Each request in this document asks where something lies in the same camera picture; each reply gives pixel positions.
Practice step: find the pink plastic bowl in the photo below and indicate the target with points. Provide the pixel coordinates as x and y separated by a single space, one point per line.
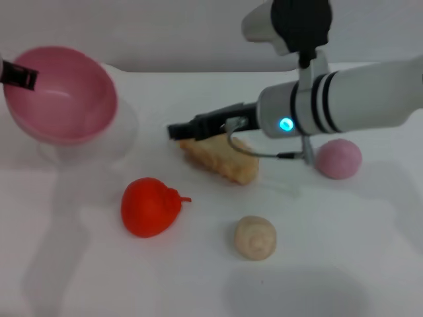
66 105

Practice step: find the orange toy fruit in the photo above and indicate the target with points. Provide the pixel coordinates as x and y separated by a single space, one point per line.
148 208

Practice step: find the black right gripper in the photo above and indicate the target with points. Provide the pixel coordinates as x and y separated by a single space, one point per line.
231 119

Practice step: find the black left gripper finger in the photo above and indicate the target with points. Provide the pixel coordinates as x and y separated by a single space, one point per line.
20 76

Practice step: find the long golden bread loaf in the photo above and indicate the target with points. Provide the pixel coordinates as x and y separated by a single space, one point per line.
224 162

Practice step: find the pink round bun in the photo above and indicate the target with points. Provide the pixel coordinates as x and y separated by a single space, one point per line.
338 158

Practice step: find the beige round bun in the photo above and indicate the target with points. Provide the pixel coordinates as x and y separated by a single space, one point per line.
255 238

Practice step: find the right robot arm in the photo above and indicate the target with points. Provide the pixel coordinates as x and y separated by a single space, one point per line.
347 95

